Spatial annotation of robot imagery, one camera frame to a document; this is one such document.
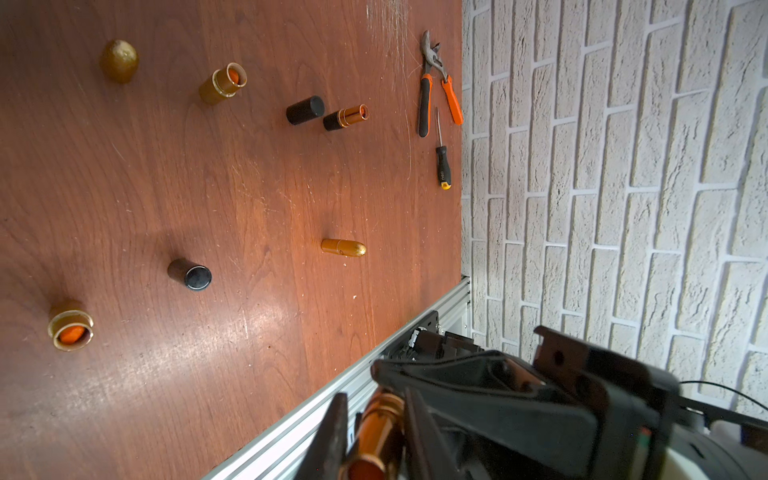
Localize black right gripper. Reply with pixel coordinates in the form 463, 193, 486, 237
372, 325, 680, 479

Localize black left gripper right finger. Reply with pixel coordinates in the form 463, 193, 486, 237
405, 388, 461, 480

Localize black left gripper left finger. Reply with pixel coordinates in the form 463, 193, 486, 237
294, 393, 349, 480

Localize gold lipstick piece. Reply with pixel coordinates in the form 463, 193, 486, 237
47, 299, 95, 352
100, 39, 139, 84
198, 62, 248, 105

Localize black gold lipstick base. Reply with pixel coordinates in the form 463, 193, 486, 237
323, 104, 370, 131

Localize dark brown lipstick cap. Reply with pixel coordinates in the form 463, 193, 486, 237
286, 95, 325, 125

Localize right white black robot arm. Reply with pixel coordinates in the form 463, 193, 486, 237
372, 326, 767, 479

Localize gold lipstick front right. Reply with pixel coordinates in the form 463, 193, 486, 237
339, 387, 405, 479

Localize gold lipstick front left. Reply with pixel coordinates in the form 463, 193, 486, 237
321, 239, 367, 257

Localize black lipstick tube front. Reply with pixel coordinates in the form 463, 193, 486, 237
167, 258, 212, 291

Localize black orange screwdriver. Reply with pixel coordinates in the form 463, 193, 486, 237
435, 108, 452, 190

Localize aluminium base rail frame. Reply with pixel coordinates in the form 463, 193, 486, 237
205, 277, 471, 479

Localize orange handled pliers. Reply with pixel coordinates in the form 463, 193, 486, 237
417, 30, 465, 139

